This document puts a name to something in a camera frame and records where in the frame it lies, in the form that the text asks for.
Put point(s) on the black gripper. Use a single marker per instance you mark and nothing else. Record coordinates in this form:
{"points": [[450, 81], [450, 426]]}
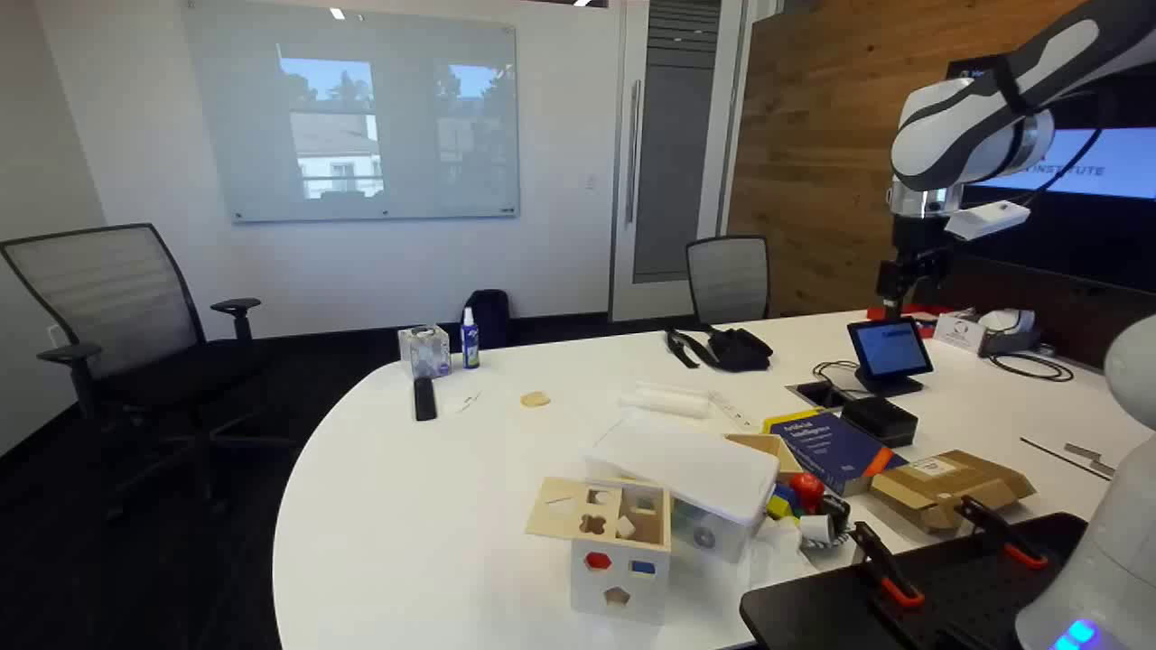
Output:
{"points": [[906, 284]]}

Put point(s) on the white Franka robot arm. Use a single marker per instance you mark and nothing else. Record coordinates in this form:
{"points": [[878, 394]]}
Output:
{"points": [[964, 132]]}

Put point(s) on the black robot base board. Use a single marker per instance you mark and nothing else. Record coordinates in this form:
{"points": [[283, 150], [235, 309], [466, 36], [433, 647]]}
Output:
{"points": [[834, 610]]}

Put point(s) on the small black box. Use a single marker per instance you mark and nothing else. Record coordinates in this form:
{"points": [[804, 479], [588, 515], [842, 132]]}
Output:
{"points": [[878, 421]]}

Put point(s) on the brown cardboard box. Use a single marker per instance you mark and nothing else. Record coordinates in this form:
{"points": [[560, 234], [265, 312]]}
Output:
{"points": [[943, 491]]}

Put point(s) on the white wooden shape sorter box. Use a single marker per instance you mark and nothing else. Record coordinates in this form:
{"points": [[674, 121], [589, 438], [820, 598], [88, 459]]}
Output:
{"points": [[607, 553]]}

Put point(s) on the clear plastic wipes box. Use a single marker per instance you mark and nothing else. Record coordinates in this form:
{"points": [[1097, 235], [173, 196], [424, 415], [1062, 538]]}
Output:
{"points": [[424, 353]]}

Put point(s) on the black tablet on stand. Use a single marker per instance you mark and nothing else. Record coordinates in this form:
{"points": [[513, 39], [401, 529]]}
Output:
{"points": [[890, 350]]}

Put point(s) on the white electronic device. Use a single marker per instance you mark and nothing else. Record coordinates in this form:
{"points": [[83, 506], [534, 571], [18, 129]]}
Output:
{"points": [[1007, 326]]}

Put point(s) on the black flat phone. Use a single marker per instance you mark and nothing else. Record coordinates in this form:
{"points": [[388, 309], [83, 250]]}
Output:
{"points": [[818, 393]]}

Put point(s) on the grey mesh office chair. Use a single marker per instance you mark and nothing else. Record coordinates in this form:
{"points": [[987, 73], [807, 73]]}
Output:
{"points": [[728, 278]]}

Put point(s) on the blue artificial intelligence book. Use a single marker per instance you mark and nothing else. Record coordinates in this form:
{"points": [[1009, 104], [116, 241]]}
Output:
{"points": [[834, 451]]}

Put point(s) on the black headset pouch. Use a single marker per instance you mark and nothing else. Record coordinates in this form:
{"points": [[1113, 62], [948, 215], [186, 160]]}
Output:
{"points": [[739, 350]]}

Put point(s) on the red cylinder block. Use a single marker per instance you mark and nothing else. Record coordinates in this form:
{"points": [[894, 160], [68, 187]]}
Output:
{"points": [[807, 491]]}

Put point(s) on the grey metal strip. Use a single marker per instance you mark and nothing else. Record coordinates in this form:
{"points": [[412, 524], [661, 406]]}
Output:
{"points": [[1067, 458]]}

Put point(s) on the large yellow block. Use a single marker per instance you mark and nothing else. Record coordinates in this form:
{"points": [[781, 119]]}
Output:
{"points": [[781, 506]]}

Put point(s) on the black orange clamp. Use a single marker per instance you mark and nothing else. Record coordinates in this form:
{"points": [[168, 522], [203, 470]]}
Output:
{"points": [[999, 531], [888, 566]]}

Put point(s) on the frosted glass door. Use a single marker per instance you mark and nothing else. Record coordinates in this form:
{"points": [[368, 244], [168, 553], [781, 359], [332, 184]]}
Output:
{"points": [[674, 146]]}

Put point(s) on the small flat wooden piece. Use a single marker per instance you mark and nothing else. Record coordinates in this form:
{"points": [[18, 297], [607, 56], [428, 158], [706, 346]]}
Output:
{"points": [[535, 399]]}

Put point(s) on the black bag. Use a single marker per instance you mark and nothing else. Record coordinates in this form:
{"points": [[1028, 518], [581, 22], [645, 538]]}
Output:
{"points": [[489, 317]]}

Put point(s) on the blue spray bottle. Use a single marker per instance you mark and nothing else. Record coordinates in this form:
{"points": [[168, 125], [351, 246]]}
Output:
{"points": [[472, 346]]}

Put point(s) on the black remote control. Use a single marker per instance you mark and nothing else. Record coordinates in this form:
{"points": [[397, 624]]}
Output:
{"points": [[424, 399]]}

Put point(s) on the glass whiteboard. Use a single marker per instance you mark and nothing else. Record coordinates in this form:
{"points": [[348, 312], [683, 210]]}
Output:
{"points": [[241, 121]]}

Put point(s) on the black mesh office chair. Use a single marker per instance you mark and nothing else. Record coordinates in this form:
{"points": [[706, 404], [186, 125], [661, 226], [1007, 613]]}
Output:
{"points": [[115, 293]]}

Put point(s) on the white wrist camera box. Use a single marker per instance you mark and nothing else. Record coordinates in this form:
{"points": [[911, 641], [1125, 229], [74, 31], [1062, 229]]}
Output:
{"points": [[987, 223]]}

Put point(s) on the wall television screen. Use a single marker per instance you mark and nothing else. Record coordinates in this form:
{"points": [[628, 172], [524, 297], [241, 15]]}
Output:
{"points": [[1113, 168]]}

